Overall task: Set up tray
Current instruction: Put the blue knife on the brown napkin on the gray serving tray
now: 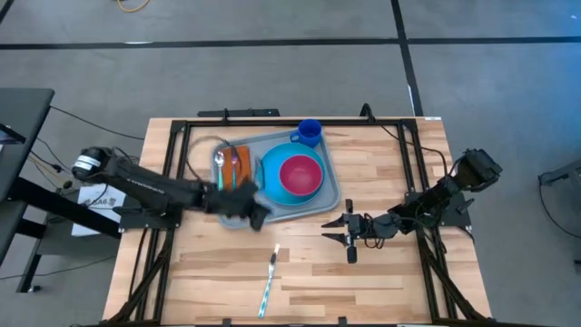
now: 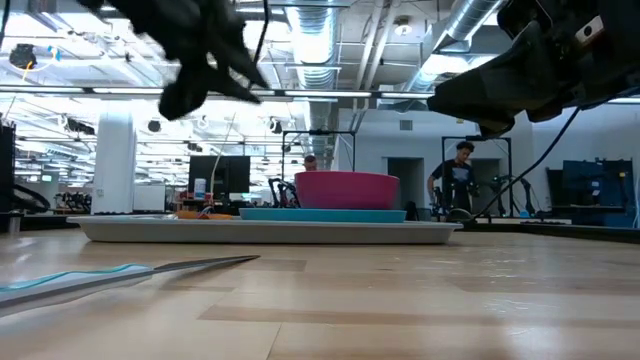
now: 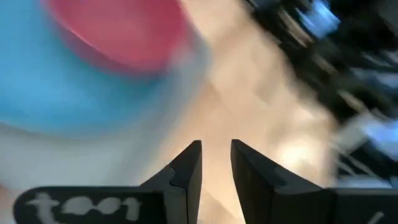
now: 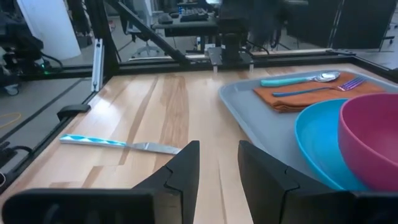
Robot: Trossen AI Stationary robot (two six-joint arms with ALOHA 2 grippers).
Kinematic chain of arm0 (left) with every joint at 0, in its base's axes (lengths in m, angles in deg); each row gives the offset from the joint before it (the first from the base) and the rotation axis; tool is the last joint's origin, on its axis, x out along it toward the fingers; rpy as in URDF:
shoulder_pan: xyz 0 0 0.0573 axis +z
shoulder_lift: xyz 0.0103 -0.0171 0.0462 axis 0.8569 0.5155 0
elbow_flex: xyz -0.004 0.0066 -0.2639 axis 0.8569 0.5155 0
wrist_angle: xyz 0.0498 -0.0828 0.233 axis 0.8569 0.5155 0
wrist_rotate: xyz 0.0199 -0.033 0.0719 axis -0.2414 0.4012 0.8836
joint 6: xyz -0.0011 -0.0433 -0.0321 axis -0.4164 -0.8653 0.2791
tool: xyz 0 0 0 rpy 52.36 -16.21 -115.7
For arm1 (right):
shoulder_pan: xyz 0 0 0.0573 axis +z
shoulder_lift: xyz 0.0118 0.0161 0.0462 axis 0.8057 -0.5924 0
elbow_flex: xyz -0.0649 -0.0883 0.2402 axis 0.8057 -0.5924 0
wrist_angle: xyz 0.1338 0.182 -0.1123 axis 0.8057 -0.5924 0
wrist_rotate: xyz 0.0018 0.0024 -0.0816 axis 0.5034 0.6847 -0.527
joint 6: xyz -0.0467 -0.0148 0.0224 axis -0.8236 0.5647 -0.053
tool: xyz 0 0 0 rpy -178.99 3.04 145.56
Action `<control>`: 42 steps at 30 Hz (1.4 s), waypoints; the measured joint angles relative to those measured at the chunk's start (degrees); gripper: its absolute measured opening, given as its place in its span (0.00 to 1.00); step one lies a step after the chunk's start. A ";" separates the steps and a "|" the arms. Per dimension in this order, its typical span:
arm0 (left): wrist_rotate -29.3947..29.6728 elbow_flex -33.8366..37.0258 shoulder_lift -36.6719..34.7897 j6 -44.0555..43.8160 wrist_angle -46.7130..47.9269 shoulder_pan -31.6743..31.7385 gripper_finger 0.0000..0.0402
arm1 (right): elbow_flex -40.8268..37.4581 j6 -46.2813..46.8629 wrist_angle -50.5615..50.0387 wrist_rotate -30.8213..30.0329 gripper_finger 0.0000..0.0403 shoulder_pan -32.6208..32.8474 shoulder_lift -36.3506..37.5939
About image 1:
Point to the grey plastic tray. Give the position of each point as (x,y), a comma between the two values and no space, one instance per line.
(290,212)

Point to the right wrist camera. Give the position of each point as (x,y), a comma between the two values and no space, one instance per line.
(365,225)

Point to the cyan plastic plate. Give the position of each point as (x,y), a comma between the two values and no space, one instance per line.
(270,172)

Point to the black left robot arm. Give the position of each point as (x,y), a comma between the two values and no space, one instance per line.
(150,188)

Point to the orange cloth napkin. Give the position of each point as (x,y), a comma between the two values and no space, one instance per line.
(245,168)

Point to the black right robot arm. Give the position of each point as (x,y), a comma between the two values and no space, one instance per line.
(436,197)

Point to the magenta plastic bowl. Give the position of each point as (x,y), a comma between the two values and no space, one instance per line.
(300,175)

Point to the white printed paper sheet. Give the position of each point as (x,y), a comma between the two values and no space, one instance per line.
(104,202)

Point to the black metal table frame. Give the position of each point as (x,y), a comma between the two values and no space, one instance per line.
(363,122)

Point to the blue plastic cup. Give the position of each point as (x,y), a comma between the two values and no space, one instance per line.
(310,129)

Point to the black power strip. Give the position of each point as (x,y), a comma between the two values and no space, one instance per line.
(245,112)

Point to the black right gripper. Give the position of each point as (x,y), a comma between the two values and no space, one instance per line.
(352,254)

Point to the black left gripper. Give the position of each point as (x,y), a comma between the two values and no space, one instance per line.
(231,202)

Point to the black side desk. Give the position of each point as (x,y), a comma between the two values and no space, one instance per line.
(22,113)

